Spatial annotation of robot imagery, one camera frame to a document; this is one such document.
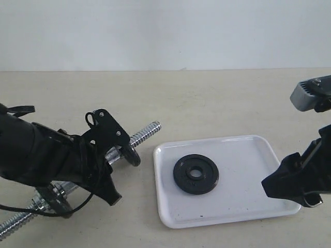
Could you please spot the chrome threaded dumbbell bar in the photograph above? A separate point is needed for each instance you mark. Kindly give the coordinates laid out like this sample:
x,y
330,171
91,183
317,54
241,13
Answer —
x,y
23,215

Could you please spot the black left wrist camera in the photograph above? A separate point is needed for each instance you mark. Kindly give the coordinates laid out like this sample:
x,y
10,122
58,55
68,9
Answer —
x,y
105,131

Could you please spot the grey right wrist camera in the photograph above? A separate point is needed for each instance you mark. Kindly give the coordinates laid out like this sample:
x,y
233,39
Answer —
x,y
312,94

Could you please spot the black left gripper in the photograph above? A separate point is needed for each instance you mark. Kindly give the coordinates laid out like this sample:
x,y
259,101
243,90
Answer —
x,y
63,157

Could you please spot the white plastic tray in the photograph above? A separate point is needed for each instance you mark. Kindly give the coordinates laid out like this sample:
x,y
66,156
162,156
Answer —
x,y
243,162

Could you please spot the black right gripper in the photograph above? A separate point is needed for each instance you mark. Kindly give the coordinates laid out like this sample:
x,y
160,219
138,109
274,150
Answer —
x,y
302,179

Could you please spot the black weight plate end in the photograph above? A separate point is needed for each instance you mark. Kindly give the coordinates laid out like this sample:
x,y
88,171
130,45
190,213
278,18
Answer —
x,y
55,196

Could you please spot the chrome spinlock collar nut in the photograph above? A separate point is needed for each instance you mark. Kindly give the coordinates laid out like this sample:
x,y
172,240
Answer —
x,y
41,203

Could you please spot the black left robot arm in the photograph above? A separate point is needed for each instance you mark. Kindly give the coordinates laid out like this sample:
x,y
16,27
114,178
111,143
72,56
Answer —
x,y
18,145

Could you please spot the black weight plate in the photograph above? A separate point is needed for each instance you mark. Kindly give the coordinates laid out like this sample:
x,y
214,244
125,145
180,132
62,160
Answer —
x,y
196,174
132,156

